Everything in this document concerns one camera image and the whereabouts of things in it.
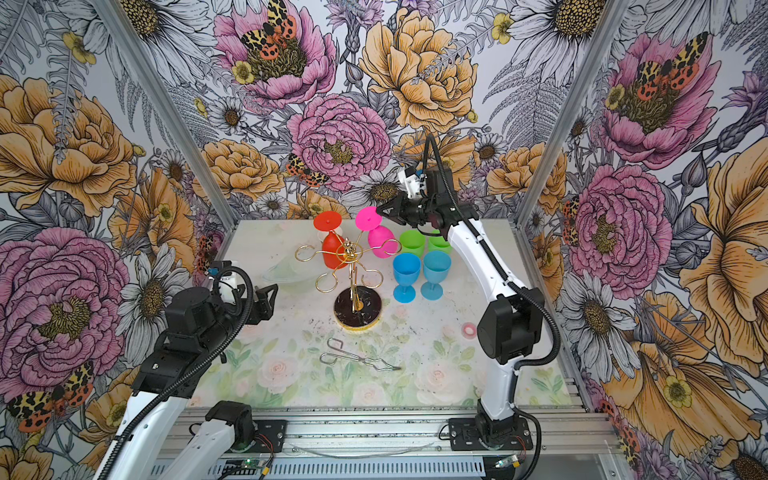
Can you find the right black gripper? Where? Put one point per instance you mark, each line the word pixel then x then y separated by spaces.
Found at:
pixel 400 203

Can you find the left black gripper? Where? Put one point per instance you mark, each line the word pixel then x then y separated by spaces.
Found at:
pixel 266 307

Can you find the green wine glass front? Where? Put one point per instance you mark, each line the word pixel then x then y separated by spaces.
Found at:
pixel 413 242

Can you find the green wine glass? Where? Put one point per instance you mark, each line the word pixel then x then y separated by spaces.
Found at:
pixel 438 243
pixel 413 242

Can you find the pink wine glass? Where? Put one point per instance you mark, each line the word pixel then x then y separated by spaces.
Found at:
pixel 381 239

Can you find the blue wine glass front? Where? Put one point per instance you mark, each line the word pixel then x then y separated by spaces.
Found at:
pixel 406 271

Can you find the blue wine glass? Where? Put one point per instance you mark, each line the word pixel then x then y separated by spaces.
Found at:
pixel 436 267
pixel 406 271

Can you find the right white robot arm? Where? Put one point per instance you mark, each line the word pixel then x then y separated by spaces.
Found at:
pixel 516 330

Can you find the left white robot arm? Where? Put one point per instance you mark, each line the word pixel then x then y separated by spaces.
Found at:
pixel 201 324

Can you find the red wine glass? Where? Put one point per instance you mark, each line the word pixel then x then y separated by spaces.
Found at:
pixel 327 224

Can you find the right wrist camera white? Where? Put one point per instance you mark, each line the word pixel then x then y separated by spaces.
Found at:
pixel 413 182

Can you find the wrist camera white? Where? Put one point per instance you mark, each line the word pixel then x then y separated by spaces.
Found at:
pixel 227 288
pixel 413 182

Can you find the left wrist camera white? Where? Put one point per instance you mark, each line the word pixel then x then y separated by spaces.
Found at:
pixel 227 288

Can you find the gold wire glass rack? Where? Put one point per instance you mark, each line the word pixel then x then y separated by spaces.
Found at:
pixel 357 306

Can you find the metal wire tongs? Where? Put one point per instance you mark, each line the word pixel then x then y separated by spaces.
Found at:
pixel 336 351

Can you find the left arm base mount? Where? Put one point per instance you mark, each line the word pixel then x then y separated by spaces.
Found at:
pixel 258 435

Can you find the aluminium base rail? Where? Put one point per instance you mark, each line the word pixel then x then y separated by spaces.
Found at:
pixel 400 443

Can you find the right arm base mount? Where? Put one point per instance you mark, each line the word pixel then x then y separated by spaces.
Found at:
pixel 480 434

